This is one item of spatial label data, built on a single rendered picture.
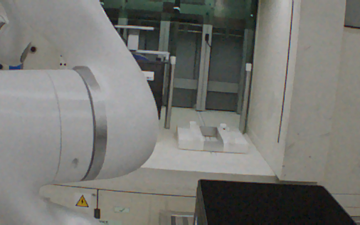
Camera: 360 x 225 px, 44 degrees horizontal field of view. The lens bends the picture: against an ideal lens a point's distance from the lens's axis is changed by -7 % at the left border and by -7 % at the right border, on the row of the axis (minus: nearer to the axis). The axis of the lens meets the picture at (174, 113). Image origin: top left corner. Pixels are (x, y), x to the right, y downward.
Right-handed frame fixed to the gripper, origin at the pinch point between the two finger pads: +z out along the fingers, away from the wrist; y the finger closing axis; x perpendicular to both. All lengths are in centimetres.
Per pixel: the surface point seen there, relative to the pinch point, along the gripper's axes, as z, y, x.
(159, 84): 28.1, 37.5, -15.2
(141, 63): 28.0, 31.7, -9.2
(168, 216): -3, 42, -44
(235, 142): 23, 62, -30
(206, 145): 22, 53, -32
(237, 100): 87, 72, -28
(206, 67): 87, 57, -15
